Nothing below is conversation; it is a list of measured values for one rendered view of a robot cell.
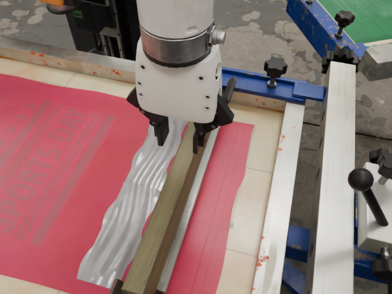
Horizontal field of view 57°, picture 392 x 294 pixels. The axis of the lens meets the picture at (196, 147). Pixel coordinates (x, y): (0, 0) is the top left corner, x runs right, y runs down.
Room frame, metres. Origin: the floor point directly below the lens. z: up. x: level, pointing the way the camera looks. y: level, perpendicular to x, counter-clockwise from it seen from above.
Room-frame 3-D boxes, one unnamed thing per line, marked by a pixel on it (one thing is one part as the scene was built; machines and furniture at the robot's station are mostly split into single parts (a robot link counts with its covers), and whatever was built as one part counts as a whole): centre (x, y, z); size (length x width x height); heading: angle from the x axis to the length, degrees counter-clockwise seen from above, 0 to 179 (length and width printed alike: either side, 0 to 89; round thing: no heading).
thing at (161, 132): (0.35, 0.06, 1.13); 0.03 x 0.03 x 0.07; 74
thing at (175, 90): (0.33, 0.02, 1.22); 0.10 x 0.07 x 0.11; 74
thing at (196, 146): (0.32, -0.02, 1.13); 0.03 x 0.03 x 0.07; 74
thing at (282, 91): (0.59, -0.08, 0.98); 0.30 x 0.05 x 0.07; 74
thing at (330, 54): (0.61, -0.30, 1.02); 0.07 x 0.06 x 0.07; 74
